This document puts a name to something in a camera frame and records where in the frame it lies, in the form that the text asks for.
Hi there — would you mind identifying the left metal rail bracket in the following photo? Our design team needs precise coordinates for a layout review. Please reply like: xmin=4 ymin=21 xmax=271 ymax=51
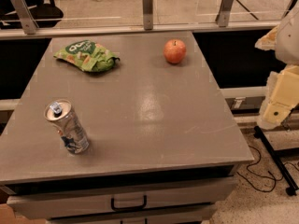
xmin=10 ymin=0 xmax=38 ymax=35

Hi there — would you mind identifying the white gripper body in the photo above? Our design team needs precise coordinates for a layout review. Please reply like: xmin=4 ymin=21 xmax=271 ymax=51
xmin=257 ymin=64 xmax=299 ymax=130

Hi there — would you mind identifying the black drawer handle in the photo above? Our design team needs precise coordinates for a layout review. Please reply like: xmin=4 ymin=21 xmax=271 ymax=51
xmin=110 ymin=195 xmax=148 ymax=212

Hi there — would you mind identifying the grey table drawer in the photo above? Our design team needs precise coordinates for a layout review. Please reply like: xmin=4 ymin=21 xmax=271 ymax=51
xmin=7 ymin=176 xmax=237 ymax=219

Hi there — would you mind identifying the red apple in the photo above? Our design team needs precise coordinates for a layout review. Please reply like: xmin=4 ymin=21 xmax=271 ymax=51
xmin=164 ymin=39 xmax=187 ymax=64

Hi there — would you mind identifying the middle metal rail bracket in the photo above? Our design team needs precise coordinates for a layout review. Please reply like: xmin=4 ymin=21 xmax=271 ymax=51
xmin=142 ymin=0 xmax=153 ymax=30

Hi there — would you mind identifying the silver drink can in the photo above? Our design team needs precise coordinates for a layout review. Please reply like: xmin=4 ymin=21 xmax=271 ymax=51
xmin=44 ymin=99 xmax=89 ymax=154

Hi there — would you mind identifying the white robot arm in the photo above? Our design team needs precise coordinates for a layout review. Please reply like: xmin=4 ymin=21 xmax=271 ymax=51
xmin=255 ymin=7 xmax=299 ymax=130

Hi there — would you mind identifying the black office chair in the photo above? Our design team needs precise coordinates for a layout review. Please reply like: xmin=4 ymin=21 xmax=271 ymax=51
xmin=0 ymin=0 xmax=64 ymax=29

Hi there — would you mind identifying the right metal rail bracket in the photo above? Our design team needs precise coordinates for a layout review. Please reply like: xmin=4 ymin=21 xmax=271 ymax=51
xmin=216 ymin=0 xmax=234 ymax=27

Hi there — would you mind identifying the black stand leg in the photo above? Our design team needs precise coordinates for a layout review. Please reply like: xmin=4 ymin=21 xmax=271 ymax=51
xmin=254 ymin=126 xmax=299 ymax=196

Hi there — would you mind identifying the green rice chip bag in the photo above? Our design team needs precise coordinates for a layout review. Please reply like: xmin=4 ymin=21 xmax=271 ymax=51
xmin=54 ymin=40 xmax=119 ymax=73

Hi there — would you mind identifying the metal rail bracket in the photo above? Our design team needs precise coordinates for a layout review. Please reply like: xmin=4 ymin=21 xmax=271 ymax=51
xmin=142 ymin=0 xmax=153 ymax=30
xmin=216 ymin=0 xmax=234 ymax=27
xmin=10 ymin=0 xmax=38 ymax=35

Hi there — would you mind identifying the black floor cable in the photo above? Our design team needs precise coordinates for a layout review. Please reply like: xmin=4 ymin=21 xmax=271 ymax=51
xmin=236 ymin=145 xmax=299 ymax=193

